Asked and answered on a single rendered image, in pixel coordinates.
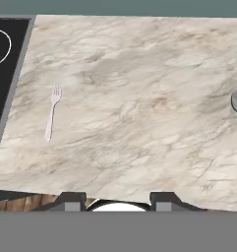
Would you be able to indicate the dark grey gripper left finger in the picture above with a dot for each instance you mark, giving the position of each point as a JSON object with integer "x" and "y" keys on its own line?
{"x": 72, "y": 199}

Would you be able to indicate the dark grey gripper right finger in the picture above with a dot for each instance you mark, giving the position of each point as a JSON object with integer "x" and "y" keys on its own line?
{"x": 163, "y": 199}

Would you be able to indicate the white plate with dark rim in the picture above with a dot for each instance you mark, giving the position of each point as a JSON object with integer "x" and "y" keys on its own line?
{"x": 118, "y": 206}

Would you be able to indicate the white fork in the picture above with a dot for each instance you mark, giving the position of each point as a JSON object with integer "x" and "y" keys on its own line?
{"x": 53, "y": 108}

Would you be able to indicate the black hob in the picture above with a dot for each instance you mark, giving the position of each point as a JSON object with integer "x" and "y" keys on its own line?
{"x": 5, "y": 72}

